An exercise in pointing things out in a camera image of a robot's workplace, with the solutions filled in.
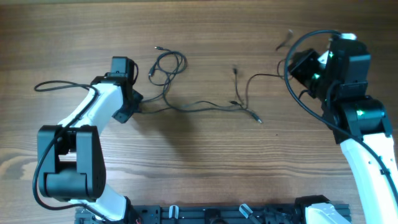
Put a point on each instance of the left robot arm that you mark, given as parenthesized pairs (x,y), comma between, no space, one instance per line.
(71,166)

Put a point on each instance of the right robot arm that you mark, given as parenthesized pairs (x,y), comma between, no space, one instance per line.
(325,71)

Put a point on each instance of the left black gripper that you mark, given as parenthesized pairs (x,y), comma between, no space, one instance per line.
(124,117)

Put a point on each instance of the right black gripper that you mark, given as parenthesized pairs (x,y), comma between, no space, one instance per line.
(302,64)

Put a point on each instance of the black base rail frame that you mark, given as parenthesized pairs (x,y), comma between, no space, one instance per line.
(271,213)

